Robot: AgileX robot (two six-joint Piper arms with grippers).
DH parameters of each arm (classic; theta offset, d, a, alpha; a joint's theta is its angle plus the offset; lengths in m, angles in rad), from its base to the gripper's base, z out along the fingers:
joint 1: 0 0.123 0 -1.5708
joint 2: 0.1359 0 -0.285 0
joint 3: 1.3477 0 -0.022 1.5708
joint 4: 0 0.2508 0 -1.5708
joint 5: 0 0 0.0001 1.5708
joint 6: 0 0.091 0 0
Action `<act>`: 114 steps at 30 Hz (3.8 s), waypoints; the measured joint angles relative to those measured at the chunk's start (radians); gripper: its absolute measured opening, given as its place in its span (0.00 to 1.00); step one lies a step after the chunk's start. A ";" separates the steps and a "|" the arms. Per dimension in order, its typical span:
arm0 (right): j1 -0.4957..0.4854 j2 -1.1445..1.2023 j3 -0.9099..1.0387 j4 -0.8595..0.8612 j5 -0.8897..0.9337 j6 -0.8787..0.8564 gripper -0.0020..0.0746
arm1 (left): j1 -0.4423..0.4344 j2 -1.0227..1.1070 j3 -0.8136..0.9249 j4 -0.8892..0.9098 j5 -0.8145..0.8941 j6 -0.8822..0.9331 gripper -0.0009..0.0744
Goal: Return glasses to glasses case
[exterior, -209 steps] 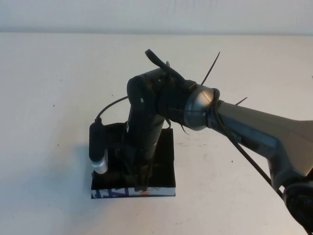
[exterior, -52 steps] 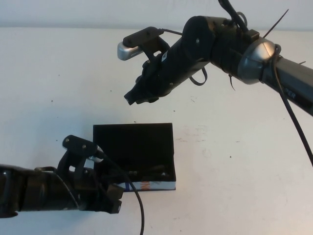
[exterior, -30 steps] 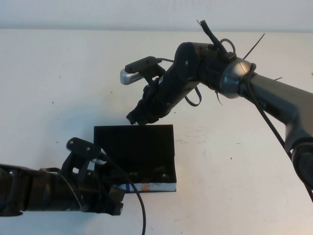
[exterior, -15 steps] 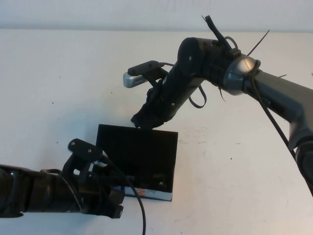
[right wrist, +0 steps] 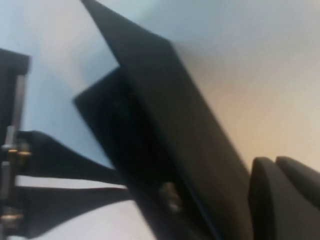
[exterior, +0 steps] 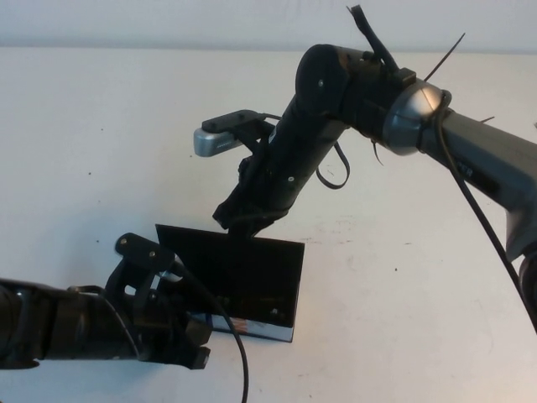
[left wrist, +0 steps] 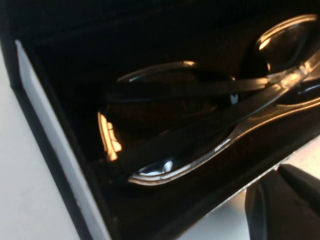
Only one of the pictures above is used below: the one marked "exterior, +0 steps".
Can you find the black right camera mount bracket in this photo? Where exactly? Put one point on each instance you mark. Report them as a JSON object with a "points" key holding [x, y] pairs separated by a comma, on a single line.
{"points": [[256, 138]]}

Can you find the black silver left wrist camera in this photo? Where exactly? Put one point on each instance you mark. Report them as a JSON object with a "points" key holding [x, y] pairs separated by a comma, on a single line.
{"points": [[170, 275]]}

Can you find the black left camera mount bracket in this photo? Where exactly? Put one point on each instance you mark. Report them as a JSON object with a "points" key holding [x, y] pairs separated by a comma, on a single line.
{"points": [[142, 252]]}

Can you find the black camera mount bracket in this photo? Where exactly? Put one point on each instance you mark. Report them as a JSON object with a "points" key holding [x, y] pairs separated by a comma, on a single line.
{"points": [[256, 138], [142, 252]]}

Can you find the black zip tie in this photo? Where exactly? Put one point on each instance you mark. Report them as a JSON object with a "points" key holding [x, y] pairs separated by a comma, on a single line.
{"points": [[377, 153], [342, 176], [444, 56]]}

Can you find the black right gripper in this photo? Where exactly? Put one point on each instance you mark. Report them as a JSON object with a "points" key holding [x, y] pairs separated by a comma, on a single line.
{"points": [[251, 197]]}

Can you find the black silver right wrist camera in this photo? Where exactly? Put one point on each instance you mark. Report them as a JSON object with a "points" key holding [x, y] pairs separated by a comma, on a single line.
{"points": [[218, 140]]}

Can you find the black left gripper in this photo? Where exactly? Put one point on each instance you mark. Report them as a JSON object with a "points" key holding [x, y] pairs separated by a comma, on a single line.
{"points": [[168, 327]]}

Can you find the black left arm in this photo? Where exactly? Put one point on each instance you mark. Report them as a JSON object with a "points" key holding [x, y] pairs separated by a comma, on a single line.
{"points": [[63, 323]]}

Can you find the black glasses case printed side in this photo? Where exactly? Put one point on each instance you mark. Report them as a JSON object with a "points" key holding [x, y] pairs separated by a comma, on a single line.
{"points": [[235, 268]]}

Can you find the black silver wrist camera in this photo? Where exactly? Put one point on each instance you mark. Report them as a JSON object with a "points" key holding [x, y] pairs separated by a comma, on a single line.
{"points": [[170, 275], [218, 140]]}

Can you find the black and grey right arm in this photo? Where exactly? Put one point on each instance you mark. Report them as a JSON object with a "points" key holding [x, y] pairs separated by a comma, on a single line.
{"points": [[474, 142]]}

